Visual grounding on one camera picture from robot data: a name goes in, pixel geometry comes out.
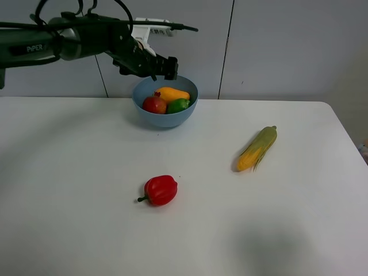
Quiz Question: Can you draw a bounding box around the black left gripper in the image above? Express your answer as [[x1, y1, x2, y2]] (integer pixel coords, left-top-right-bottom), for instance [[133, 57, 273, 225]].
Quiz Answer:
[[110, 24, 178, 81]]

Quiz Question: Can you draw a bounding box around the yellow mango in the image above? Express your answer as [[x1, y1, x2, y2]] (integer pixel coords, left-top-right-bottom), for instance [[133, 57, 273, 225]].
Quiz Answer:
[[154, 87, 190, 103]]

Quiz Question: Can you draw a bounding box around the red pomegranate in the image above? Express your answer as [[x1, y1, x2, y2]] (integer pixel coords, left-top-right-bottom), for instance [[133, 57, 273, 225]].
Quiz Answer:
[[142, 92, 167, 114]]

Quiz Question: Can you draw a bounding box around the green lime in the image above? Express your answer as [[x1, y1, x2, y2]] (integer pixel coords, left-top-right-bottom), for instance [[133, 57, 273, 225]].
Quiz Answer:
[[166, 98, 190, 114]]

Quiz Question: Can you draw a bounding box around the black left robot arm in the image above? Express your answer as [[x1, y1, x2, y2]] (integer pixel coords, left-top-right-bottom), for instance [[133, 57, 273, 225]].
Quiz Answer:
[[1, 17, 178, 87]]

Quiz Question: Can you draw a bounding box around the blue plastic bowl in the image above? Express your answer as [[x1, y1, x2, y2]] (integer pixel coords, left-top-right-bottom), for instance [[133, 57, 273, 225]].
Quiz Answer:
[[132, 76, 198, 128]]

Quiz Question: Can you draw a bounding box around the red bell pepper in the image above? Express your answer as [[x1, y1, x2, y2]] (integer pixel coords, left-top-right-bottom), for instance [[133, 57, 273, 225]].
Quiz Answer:
[[137, 175, 178, 206]]

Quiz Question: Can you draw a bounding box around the corn cob with husk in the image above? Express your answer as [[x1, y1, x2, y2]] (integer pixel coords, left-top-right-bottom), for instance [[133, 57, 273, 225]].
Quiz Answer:
[[236, 125, 277, 172]]

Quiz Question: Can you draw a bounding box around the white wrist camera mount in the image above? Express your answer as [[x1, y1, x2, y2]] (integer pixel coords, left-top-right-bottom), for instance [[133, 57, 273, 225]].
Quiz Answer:
[[131, 17, 177, 57]]

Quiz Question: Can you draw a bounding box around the black cable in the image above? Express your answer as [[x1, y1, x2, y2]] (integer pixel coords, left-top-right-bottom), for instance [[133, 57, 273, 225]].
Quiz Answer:
[[30, 0, 199, 63]]

